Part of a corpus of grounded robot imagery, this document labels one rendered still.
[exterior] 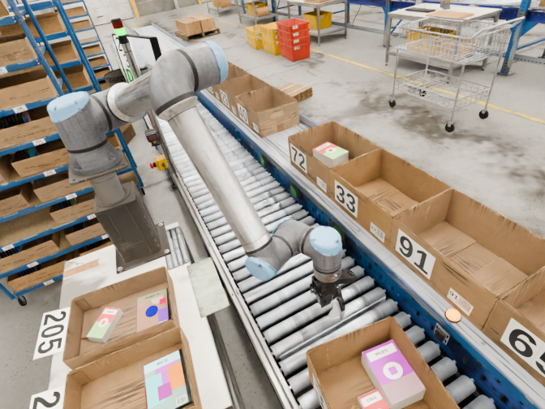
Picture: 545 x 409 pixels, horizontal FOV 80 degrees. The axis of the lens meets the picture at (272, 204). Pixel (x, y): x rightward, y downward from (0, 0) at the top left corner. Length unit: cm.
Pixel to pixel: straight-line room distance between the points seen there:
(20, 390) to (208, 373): 160
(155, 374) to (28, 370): 153
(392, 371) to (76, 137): 133
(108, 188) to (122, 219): 15
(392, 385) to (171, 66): 105
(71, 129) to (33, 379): 171
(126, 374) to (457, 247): 127
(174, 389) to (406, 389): 71
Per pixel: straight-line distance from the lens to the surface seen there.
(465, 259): 137
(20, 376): 274
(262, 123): 212
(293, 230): 101
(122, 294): 158
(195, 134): 87
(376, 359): 115
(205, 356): 130
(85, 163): 145
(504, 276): 136
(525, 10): 568
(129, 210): 155
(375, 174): 167
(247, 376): 206
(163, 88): 88
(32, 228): 281
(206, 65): 95
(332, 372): 120
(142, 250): 169
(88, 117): 141
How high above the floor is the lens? 185
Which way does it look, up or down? 38 degrees down
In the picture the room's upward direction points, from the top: 10 degrees counter-clockwise
